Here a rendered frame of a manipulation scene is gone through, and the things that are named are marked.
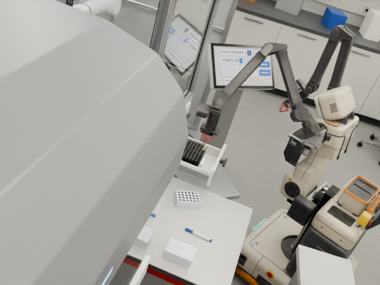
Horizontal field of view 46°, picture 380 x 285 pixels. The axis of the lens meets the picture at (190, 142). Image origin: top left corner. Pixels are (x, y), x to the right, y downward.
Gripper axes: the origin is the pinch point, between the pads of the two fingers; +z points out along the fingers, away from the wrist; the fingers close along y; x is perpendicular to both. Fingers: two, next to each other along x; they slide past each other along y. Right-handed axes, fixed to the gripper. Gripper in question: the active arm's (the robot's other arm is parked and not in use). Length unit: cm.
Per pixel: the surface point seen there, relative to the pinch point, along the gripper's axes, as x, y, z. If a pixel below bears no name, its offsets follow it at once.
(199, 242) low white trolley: -51, 18, 22
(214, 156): 8.3, 6.3, 11.4
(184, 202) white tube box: -33.4, 3.3, 17.8
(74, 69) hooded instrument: -120, -22, -74
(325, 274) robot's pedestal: -37, 80, 22
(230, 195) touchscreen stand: 88, 23, 88
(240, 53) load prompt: 92, -7, -24
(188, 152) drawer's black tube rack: -7.2, -6.1, 6.1
